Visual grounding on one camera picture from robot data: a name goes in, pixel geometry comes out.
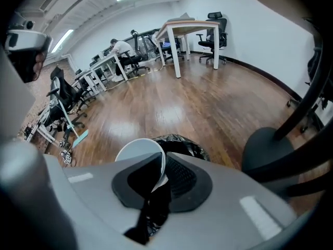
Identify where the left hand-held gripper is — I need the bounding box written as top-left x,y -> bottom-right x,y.
4,19 -> 53,84

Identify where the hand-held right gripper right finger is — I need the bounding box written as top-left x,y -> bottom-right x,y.
145,151 -> 299,250

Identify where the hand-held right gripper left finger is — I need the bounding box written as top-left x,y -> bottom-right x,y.
43,152 -> 163,250

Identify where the black bagged trash bin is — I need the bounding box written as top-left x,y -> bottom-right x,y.
150,133 -> 211,163

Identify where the white paper cup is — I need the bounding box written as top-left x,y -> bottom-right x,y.
115,138 -> 169,193

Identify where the person's left hand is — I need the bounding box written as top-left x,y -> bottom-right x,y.
32,51 -> 47,81

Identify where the light blue flat board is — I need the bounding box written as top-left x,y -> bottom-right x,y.
72,129 -> 89,149

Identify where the small white desk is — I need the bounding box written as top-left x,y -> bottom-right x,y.
74,69 -> 97,99

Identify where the long white desk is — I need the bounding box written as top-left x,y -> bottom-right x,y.
89,53 -> 130,92

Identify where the black mesh office chair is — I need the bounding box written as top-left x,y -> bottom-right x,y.
129,29 -> 148,60

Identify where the blue office chair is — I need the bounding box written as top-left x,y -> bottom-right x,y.
155,39 -> 184,63

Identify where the black office chair with headrest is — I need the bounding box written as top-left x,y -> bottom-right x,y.
196,11 -> 228,66

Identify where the white table with wooden top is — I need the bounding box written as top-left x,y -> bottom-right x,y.
155,19 -> 221,79

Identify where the grey item on table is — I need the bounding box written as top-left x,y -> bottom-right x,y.
166,12 -> 196,23

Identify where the white metal frame stand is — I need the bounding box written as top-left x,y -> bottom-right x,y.
22,102 -> 69,148

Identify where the yellow floor cable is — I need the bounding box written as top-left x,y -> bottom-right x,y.
108,63 -> 166,90

